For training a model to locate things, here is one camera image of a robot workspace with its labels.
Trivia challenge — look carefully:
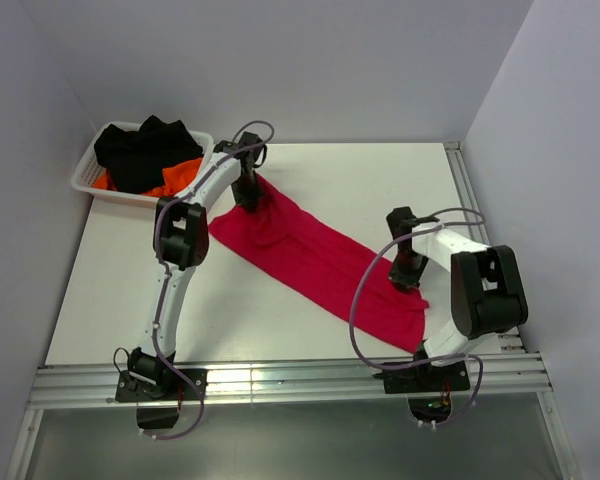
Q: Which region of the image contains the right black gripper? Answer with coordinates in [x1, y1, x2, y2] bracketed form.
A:
[387, 250, 430, 297]

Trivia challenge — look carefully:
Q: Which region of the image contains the red t shirt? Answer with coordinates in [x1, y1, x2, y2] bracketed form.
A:
[210, 178, 429, 353]

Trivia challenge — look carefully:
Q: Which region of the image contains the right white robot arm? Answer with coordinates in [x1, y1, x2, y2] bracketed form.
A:
[389, 221, 528, 390]

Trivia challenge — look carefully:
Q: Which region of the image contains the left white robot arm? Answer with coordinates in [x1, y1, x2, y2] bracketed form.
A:
[127, 142, 267, 399]

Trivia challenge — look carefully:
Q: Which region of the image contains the orange t shirt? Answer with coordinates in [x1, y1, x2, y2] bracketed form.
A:
[92, 157, 203, 198]

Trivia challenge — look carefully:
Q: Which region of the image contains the black t shirt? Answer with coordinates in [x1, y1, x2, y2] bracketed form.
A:
[94, 115, 204, 195]

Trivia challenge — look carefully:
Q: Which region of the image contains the white plastic basket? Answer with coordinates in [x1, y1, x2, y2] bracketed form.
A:
[71, 121, 214, 206]

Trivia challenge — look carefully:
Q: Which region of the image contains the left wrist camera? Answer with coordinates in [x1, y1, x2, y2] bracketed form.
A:
[213, 131, 268, 169]

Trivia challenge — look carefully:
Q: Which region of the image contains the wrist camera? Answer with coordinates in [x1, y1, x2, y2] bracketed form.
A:
[386, 206, 438, 240]
[213, 131, 268, 169]

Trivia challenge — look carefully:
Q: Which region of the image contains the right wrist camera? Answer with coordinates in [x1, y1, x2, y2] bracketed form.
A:
[386, 206, 438, 240]

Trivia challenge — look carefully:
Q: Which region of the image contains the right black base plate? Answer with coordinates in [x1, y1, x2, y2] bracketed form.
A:
[373, 361, 471, 394]

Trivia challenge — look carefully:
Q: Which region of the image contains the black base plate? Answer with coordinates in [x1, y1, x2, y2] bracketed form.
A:
[114, 368, 208, 403]
[373, 361, 471, 394]

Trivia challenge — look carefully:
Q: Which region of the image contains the front aluminium rail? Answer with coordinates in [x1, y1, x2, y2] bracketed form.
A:
[26, 354, 552, 410]

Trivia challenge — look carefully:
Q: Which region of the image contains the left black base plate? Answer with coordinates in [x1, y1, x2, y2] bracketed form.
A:
[114, 368, 208, 403]

